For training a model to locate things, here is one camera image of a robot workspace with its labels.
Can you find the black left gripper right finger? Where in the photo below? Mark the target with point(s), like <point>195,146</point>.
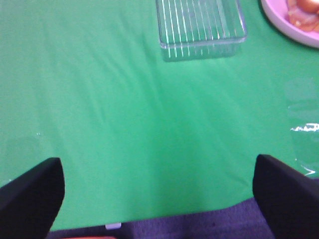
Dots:
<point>288,200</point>

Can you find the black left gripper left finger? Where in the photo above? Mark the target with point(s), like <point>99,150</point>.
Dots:
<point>30,203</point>

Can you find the pink round plate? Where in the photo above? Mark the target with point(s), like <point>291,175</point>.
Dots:
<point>277,13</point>

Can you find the left clear plastic tray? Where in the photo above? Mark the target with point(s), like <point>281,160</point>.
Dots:
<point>199,29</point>

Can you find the bread slice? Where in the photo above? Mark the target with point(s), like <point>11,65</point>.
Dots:
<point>309,6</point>

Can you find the green tablecloth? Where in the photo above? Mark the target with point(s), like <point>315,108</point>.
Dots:
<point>138,137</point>

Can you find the clear tape patch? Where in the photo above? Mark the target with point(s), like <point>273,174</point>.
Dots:
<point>302,98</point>

